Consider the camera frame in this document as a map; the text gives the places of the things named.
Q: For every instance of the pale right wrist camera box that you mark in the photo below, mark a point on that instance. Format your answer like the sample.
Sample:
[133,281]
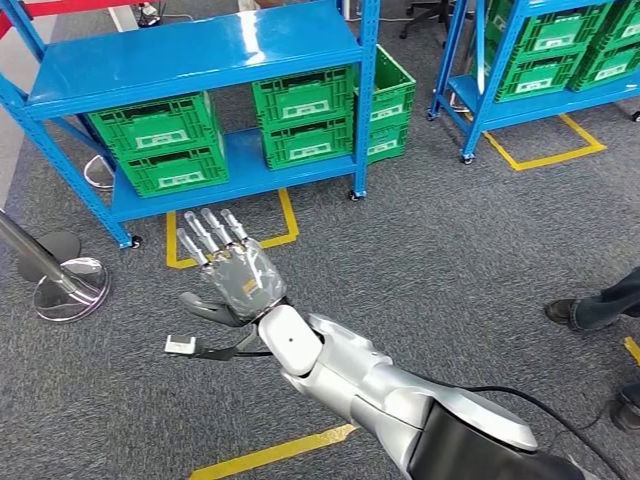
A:
[180,344]

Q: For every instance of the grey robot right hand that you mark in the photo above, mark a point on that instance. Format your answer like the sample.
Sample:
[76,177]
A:
[244,278]

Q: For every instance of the yellow floor tape rectangle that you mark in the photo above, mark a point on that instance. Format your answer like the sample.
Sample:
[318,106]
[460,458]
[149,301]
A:
[270,454]
[633,350]

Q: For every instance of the red barrier tape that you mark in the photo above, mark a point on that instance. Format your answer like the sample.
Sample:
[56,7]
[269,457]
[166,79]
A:
[75,6]

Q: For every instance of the yellow floor tape line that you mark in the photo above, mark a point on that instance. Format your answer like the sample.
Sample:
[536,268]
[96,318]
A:
[550,159]

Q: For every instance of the person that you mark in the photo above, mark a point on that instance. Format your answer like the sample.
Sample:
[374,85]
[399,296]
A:
[600,308]

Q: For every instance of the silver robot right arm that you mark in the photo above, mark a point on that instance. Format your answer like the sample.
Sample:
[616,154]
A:
[375,391]

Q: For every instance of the blue metal shelf rack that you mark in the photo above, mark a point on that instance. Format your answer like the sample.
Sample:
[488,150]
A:
[525,109]
[200,60]

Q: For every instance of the dark stanchion post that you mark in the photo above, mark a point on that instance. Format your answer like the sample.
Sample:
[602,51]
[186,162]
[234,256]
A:
[35,255]

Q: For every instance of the black office chair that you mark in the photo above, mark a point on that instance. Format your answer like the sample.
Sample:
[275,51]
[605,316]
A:
[425,13]

